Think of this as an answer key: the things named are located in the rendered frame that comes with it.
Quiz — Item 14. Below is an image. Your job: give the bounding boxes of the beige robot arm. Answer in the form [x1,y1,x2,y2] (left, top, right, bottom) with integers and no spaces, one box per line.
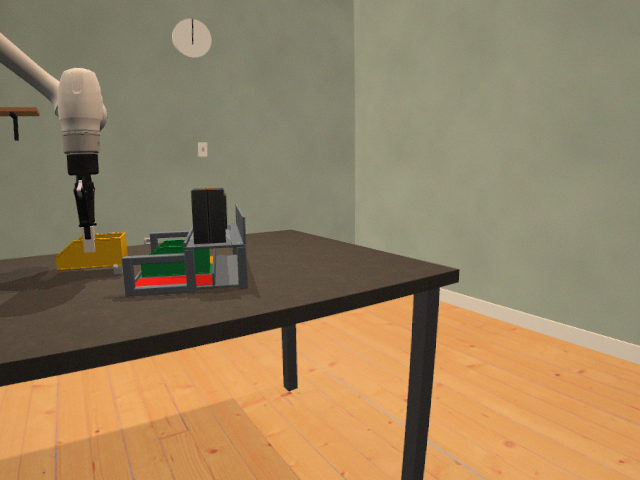
[0,33,107,155]

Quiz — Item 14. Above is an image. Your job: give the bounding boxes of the green bin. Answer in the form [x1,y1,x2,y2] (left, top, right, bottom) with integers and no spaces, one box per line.
[141,240,210,277]

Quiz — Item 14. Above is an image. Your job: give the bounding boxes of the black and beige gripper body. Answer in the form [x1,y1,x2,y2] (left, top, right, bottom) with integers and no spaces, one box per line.
[67,154,99,196]

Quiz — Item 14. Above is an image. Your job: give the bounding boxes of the yellow bin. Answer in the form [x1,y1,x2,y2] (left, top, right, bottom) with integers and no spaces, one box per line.
[57,232,128,270]

